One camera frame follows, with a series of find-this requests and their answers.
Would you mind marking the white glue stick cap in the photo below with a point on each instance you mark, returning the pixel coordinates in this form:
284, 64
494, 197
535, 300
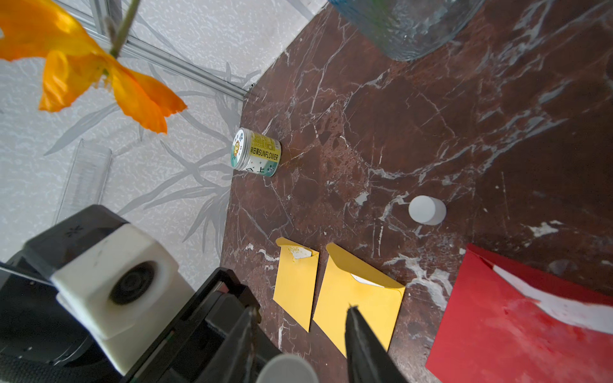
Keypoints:
427, 210

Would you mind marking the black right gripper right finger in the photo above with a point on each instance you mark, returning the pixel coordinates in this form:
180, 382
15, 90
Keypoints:
367, 360

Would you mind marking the small yellow envelope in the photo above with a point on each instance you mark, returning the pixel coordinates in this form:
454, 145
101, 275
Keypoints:
295, 281

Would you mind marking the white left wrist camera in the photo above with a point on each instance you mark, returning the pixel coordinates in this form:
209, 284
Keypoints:
125, 290

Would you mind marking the round sunflower label jar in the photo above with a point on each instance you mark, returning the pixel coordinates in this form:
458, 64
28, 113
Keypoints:
255, 153

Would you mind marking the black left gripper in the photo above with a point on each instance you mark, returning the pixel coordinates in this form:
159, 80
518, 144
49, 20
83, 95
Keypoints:
42, 342

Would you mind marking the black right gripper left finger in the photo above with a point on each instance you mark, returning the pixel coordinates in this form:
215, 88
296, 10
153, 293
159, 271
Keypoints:
235, 361

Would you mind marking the white glue stick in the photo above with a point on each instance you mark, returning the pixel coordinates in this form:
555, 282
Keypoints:
287, 368

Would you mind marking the artificial flower bouquet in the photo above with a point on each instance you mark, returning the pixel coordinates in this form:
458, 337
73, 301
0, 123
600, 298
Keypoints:
75, 63

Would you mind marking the blue textured glass vase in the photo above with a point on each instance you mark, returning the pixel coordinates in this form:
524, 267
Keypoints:
405, 30

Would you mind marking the large yellow envelope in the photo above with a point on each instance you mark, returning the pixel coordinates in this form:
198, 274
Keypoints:
349, 281

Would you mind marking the red envelope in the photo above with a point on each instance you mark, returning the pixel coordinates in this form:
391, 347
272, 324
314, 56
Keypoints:
508, 322

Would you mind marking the clear acrylic wall shelf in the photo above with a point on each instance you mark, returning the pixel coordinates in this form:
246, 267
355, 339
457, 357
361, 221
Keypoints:
86, 179

